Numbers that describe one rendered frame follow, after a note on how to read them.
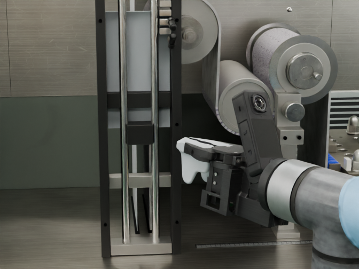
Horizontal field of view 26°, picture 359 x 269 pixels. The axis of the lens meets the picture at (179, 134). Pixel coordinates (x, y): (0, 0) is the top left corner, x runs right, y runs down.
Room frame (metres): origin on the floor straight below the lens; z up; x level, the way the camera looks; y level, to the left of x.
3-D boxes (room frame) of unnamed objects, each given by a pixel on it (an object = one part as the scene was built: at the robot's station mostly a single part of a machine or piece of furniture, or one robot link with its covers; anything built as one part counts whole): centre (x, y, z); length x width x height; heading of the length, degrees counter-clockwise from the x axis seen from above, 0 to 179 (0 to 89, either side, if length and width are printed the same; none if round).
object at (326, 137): (1.74, -0.31, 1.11); 0.23 x 0.01 x 0.18; 6
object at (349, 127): (1.96, -0.45, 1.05); 0.04 x 0.04 x 0.04
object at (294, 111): (1.54, -0.23, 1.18); 0.04 x 0.02 x 0.04; 96
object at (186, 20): (1.57, -0.01, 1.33); 0.06 x 0.06 x 0.06; 6
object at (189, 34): (1.51, -0.02, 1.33); 0.06 x 0.03 x 0.03; 6
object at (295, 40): (1.62, -0.26, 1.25); 0.15 x 0.01 x 0.15; 96
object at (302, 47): (1.74, -0.25, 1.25); 0.26 x 0.12 x 0.12; 6
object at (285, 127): (1.58, -0.23, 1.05); 0.06 x 0.05 x 0.31; 6
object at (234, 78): (1.73, -0.13, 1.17); 0.26 x 0.12 x 0.12; 6
